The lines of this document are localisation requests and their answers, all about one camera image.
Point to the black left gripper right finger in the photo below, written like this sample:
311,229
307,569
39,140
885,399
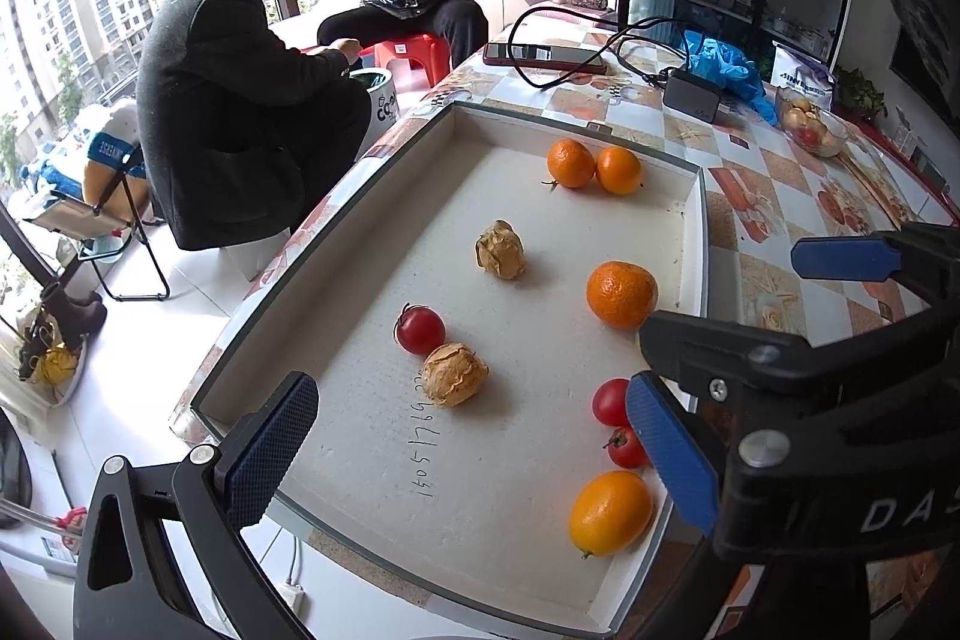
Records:
685,453

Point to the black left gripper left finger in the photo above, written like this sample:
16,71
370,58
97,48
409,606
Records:
128,583

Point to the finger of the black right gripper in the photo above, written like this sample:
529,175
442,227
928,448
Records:
749,361
921,257

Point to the red cherry tomato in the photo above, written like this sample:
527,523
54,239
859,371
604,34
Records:
419,330
625,449
608,403

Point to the smooth yellow-orange fruit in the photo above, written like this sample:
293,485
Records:
610,513

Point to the rough-skinned mandarin orange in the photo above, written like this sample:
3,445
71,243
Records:
622,295

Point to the glass fruit bowl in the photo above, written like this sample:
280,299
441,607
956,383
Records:
813,129

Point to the green potted plant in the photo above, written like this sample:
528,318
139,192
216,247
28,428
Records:
856,97

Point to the white printed package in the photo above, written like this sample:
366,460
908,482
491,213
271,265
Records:
803,74

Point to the white shallow box tray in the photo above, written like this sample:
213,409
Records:
442,310

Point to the black power adapter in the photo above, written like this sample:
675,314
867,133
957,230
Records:
688,93

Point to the blue plastic bag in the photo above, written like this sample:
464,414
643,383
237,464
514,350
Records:
730,69

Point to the black folding chair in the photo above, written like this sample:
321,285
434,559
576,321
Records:
103,231

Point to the red smartphone on table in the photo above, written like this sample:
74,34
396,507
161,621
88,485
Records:
553,58

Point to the blue and white bag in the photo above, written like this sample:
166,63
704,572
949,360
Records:
107,151

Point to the white bucket with lettering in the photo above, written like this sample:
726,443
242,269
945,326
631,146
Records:
379,83

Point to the red plastic stool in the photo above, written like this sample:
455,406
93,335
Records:
428,52

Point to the man in dark coat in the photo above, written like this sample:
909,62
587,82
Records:
242,136

